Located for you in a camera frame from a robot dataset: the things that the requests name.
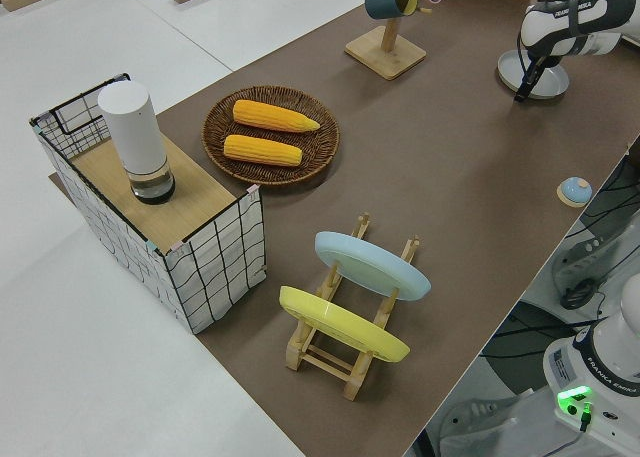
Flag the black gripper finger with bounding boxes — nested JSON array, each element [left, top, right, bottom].
[[513, 59, 547, 104]]

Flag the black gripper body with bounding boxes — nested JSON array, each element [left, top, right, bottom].
[[527, 43, 564, 72]]

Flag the gray round plate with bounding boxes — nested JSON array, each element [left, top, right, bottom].
[[496, 48, 571, 101]]

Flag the light blue plate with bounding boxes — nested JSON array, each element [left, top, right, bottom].
[[314, 230, 432, 302]]

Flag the yellow plate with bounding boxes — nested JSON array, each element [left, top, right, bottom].
[[278, 285, 412, 365]]

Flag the wooden plate rack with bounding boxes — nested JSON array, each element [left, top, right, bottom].
[[284, 211, 422, 402]]

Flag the small blue round bell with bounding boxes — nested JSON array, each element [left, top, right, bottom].
[[556, 176, 594, 209]]

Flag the brown table mat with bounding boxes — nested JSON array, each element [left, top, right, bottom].
[[48, 0, 640, 457]]

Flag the wooden mug stand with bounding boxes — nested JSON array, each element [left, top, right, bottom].
[[343, 0, 428, 82]]

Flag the brown wicker basket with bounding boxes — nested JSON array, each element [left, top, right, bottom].
[[201, 85, 342, 187]]

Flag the yellow corn cob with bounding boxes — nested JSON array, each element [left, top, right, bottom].
[[223, 134, 304, 169], [232, 99, 322, 134]]

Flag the wooden basket lid board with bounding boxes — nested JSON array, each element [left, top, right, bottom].
[[71, 136, 237, 244]]

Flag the white cylinder bottle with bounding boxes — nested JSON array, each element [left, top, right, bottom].
[[97, 80, 177, 206]]

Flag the black wire storage basket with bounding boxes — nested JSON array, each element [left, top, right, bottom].
[[28, 71, 267, 336]]

